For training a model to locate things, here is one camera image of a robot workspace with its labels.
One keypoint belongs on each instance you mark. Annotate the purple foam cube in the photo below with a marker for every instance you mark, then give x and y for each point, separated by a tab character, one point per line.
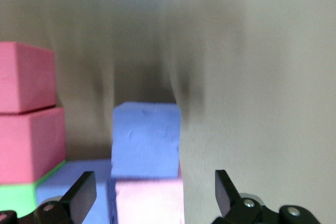
145	140
102	182

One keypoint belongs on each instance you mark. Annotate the red foam cube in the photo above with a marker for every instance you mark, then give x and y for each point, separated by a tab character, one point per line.
23	77
29	145

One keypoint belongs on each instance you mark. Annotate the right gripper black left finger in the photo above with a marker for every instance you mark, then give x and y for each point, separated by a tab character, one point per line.
78	200

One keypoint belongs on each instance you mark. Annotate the green foam cube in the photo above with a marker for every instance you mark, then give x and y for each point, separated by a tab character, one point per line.
15	197

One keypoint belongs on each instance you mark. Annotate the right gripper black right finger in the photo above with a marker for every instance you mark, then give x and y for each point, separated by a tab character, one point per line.
231	203

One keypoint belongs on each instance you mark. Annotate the pink foam cube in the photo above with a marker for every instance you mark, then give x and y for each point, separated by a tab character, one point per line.
149	200

